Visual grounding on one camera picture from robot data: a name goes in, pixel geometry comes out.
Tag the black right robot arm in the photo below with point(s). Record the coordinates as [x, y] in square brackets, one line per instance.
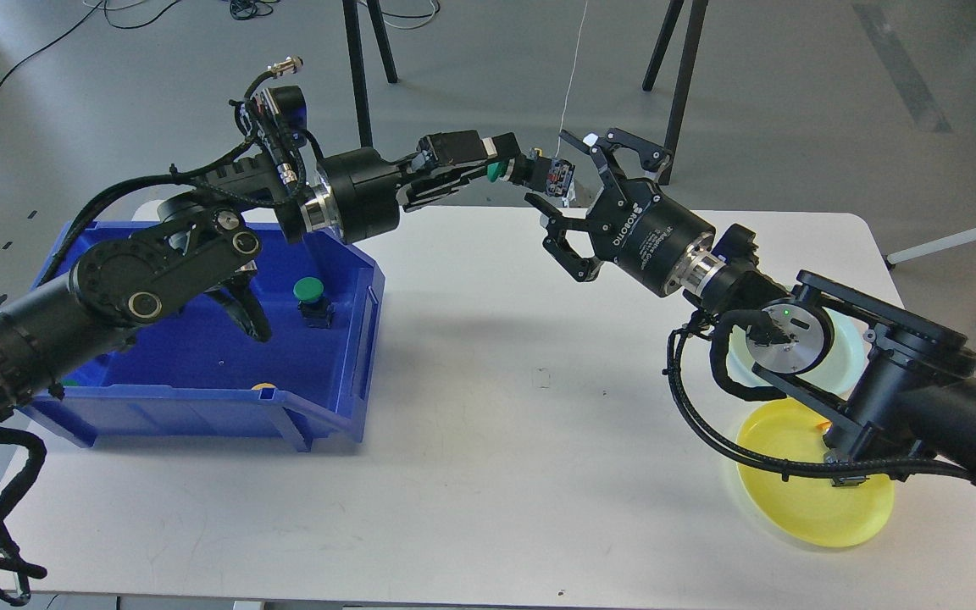
[899, 390]

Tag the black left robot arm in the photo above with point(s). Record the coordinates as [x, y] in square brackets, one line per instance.
[205, 248]

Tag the blue plastic bin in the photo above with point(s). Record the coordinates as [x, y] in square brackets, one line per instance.
[192, 373]

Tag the left black tripod legs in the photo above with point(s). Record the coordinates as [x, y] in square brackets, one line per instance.
[350, 14]

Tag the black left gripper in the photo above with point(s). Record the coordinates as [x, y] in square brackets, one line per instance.
[357, 193]

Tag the black tripod legs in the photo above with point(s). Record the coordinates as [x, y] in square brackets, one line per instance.
[689, 52]
[350, 14]

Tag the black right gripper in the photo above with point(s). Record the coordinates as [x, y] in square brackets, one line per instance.
[649, 237]

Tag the yellow plate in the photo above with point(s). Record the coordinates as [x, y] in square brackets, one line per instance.
[811, 510]

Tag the green button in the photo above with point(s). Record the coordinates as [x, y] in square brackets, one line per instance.
[315, 307]
[553, 177]

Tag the right black tripod legs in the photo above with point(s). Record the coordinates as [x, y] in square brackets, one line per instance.
[689, 52]

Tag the light green plate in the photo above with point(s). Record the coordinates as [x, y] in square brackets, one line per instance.
[837, 373]

